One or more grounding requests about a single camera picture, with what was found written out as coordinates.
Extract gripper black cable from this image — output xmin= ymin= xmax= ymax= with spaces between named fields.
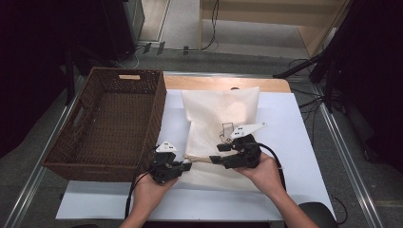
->
xmin=124 ymin=145 xmax=159 ymax=219
xmin=253 ymin=142 xmax=287 ymax=193

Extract dark curtain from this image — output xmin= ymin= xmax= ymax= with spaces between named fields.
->
xmin=0 ymin=0 xmax=77 ymax=160
xmin=329 ymin=0 xmax=403 ymax=174

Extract white mesh laundry bag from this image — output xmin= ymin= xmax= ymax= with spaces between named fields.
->
xmin=180 ymin=85 xmax=261 ymax=193

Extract person's right hand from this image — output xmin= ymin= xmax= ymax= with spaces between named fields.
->
xmin=234 ymin=152 xmax=286 ymax=200

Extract black stand leg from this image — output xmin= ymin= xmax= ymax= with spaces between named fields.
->
xmin=273 ymin=47 xmax=336 ymax=80

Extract black hanging cable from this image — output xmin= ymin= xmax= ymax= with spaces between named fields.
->
xmin=201 ymin=0 xmax=221 ymax=51

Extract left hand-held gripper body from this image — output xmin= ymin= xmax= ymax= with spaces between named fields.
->
xmin=148 ymin=141 xmax=184 ymax=184

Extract brown wicker basket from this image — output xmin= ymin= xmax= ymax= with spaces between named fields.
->
xmin=42 ymin=66 xmax=167 ymax=183

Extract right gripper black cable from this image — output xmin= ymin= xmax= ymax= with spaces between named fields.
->
xmin=253 ymin=142 xmax=287 ymax=193

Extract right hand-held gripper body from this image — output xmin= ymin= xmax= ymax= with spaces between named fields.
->
xmin=221 ymin=123 xmax=267 ymax=170

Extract person's left hand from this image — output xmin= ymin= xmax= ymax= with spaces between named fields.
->
xmin=131 ymin=175 xmax=181 ymax=217

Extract metal floor rail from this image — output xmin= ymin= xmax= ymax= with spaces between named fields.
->
xmin=317 ymin=103 xmax=384 ymax=228
xmin=3 ymin=75 xmax=86 ymax=228

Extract light wooden shelf unit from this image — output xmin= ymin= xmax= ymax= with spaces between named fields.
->
xmin=199 ymin=0 xmax=353 ymax=58

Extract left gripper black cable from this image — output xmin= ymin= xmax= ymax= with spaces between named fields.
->
xmin=124 ymin=145 xmax=159 ymax=219

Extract black cabinet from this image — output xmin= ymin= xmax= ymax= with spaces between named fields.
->
xmin=72 ymin=0 xmax=146 ymax=63

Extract black floor cables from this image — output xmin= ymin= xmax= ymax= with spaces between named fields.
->
xmin=288 ymin=58 xmax=327 ymax=141

